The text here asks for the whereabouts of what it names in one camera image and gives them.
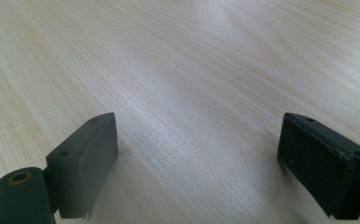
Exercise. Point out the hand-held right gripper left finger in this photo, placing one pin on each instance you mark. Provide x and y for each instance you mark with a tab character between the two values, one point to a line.
81	168

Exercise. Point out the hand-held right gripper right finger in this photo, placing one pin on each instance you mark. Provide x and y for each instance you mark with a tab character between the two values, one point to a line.
321	165

